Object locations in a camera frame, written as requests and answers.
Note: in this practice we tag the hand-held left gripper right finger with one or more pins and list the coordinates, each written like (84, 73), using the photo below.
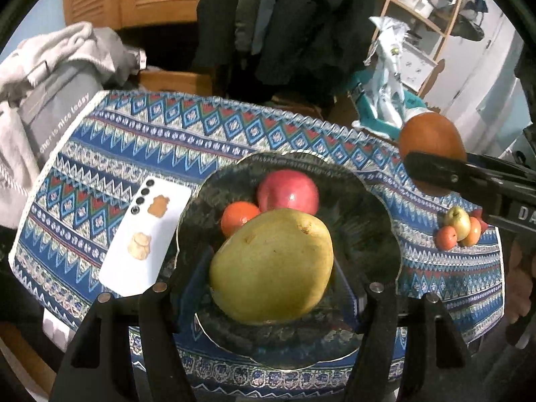
(370, 322)

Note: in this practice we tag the white smartphone with stickers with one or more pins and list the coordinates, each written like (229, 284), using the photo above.
(142, 259)

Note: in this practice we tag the red apple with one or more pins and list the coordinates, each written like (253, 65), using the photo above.
(483, 226)
(289, 192)

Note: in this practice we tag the white printed rice bag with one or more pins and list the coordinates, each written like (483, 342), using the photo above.
(389, 92)

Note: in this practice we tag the green backpack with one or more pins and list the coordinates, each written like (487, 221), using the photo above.
(469, 27)

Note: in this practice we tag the small tangerine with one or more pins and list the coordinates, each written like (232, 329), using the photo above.
(238, 217)
(445, 238)

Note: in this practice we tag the white plastic basket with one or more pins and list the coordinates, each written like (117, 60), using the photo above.
(418, 69)

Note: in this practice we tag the white cooking pot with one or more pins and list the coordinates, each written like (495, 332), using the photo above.
(414, 2)

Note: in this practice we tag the white door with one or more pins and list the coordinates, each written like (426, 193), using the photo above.
(481, 83)

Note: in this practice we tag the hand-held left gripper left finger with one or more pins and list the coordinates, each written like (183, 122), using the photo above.
(190, 297)

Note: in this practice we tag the black jacket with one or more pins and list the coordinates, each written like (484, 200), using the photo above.
(314, 29)

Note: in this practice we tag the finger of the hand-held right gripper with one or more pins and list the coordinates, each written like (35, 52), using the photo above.
(502, 165)
(452, 176)

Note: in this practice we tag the person's right hand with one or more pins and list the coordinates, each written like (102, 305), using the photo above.
(525, 284)

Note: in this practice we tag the blue patterned tablecloth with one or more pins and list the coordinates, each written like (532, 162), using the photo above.
(125, 134)

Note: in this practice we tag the dark glass bowl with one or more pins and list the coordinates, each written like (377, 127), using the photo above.
(356, 217)

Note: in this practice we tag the grey jacket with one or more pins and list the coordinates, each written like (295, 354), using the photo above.
(259, 8)

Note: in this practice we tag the teal plastic crate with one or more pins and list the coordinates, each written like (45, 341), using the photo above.
(414, 100)

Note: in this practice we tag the wooden shelf rack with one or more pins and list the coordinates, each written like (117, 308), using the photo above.
(450, 16)

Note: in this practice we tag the wooden drawer box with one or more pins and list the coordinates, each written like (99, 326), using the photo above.
(176, 81)

